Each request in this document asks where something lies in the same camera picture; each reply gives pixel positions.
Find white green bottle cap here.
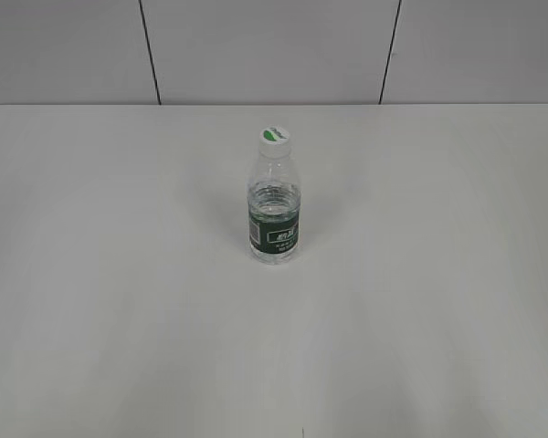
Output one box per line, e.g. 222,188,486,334
258,126,291,158

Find clear Cestbon water bottle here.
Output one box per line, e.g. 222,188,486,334
247,144,301,265

